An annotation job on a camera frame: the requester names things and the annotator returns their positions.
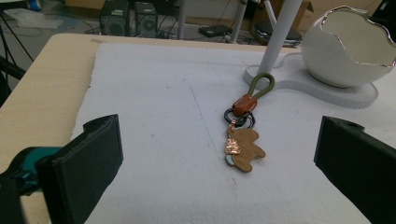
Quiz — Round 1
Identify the cardboard box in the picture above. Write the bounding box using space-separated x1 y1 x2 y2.
250 0 316 32

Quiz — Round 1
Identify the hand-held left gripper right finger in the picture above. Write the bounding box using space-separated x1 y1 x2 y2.
313 115 396 224

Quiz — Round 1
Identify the black computer tower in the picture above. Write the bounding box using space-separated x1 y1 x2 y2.
98 0 131 36
134 1 159 39

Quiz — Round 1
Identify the clear plastic bag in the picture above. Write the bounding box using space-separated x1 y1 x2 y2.
4 7 78 31

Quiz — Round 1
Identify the white eggshell-shaped bowl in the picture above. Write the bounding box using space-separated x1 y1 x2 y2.
301 5 396 89

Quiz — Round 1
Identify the white foam mat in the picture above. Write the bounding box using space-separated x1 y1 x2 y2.
70 41 396 224

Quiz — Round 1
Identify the white metal post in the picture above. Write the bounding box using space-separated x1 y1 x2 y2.
230 0 248 44
177 0 188 40

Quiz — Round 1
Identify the black flat box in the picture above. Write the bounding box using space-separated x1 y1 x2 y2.
198 24 233 38

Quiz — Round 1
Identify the brown bear keychain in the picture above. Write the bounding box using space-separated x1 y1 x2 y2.
223 72 276 174

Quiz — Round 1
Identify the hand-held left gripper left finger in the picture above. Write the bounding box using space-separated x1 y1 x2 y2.
36 114 124 224

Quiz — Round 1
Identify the white key stand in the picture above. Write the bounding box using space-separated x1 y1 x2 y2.
242 0 379 110

